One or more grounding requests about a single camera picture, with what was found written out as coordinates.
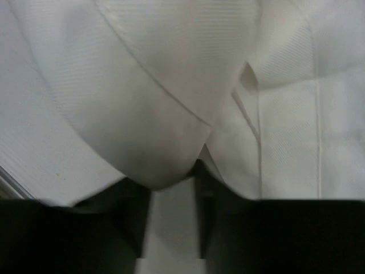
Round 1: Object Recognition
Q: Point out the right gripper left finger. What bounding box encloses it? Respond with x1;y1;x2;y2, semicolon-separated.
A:
1;178;151;273

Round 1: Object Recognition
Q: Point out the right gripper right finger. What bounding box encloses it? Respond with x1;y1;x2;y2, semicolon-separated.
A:
193;160;364;273

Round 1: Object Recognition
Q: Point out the white pleated skirt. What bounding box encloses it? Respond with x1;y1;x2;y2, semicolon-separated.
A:
0;0;365;208

